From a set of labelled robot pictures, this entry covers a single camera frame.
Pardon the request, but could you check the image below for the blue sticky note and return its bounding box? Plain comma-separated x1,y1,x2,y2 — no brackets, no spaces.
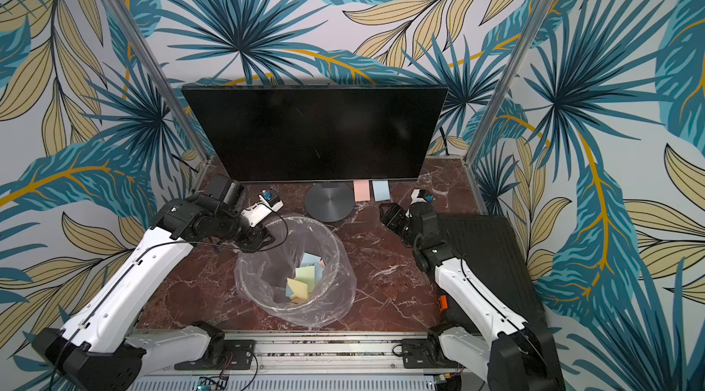
372,180,391,202

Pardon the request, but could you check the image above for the clear plastic trash bin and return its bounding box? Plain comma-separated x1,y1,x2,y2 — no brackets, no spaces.
235,215,357,328

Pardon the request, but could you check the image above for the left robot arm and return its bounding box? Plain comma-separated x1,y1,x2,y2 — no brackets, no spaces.
31,175,283,390

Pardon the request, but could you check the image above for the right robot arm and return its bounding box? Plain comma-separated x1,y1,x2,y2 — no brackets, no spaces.
379,199,565,390

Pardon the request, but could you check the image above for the pink sticky note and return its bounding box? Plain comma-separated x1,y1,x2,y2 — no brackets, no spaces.
354,180,371,202

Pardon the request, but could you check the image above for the discarded sticky notes pile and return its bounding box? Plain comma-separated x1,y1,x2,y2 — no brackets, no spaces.
285,253,326,304

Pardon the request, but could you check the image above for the black computer monitor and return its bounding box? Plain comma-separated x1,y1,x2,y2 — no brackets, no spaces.
182,86,448,183

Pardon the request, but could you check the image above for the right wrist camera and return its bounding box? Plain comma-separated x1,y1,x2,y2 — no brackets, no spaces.
411,188,434,205

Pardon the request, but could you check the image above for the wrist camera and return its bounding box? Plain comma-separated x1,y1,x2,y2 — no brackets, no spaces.
241,190,284,228
411,188,434,205

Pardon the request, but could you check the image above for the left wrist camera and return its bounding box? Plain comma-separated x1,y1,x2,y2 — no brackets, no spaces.
241,190,284,228

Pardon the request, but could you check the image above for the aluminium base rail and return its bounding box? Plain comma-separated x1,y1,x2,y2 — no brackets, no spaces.
87,329,557,391

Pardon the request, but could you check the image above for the left aluminium frame post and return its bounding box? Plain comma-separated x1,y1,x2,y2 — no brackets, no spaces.
103,0,212,163

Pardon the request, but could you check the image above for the aluminium frame post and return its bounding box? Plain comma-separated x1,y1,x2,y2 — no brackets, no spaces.
103,0,212,163
464,0,554,168

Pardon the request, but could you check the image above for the right aluminium frame post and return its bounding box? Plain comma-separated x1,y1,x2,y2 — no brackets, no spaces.
464,0,554,168

